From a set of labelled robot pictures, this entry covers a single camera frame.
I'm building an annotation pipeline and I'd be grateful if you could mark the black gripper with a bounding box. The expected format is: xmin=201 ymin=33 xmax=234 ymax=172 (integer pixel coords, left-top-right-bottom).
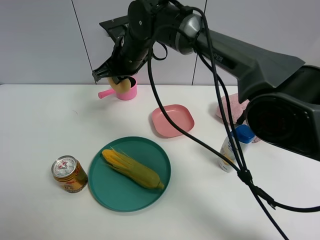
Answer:
xmin=92 ymin=32 xmax=151 ymax=84

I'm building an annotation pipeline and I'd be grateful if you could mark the beige round bread roll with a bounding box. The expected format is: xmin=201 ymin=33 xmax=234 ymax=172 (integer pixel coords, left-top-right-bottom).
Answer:
xmin=107 ymin=77 xmax=131 ymax=94

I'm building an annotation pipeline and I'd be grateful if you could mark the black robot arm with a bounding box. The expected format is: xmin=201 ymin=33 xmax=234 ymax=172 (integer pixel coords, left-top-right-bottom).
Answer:
xmin=92 ymin=0 xmax=320 ymax=160

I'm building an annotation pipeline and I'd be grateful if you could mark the pink square plate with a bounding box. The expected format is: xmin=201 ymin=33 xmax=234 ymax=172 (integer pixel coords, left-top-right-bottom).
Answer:
xmin=151 ymin=104 xmax=195 ymax=138

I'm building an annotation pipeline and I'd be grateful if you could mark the yellow toy corn cob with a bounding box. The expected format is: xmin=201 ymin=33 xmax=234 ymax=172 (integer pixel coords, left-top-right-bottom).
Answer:
xmin=101 ymin=148 xmax=165 ymax=190

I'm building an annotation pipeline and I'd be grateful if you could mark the yellow drink can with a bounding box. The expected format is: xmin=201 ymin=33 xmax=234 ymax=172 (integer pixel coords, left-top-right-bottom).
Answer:
xmin=51 ymin=155 xmax=88 ymax=193

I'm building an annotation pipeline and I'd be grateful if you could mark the round teal plate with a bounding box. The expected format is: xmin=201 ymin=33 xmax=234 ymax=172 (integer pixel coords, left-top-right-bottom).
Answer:
xmin=88 ymin=136 xmax=171 ymax=212

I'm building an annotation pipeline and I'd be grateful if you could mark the pink folded towel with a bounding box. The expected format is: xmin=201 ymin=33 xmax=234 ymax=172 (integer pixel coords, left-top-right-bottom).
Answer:
xmin=215 ymin=92 xmax=262 ymax=144

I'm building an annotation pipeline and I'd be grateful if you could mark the white bottle with blue cap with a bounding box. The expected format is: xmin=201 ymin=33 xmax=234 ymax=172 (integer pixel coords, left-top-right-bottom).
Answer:
xmin=218 ymin=124 xmax=255 ymax=173

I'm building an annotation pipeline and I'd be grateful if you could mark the pink cup with handle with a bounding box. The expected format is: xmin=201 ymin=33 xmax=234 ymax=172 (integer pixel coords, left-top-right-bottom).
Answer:
xmin=97 ymin=76 xmax=137 ymax=101

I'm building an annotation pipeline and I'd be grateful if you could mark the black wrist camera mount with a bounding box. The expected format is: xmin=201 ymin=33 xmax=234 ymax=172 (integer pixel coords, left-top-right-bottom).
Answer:
xmin=99 ymin=15 xmax=129 ymax=42

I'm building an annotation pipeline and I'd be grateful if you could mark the black cable bundle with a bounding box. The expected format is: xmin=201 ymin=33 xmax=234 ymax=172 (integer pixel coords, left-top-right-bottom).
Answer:
xmin=146 ymin=0 xmax=320 ymax=240

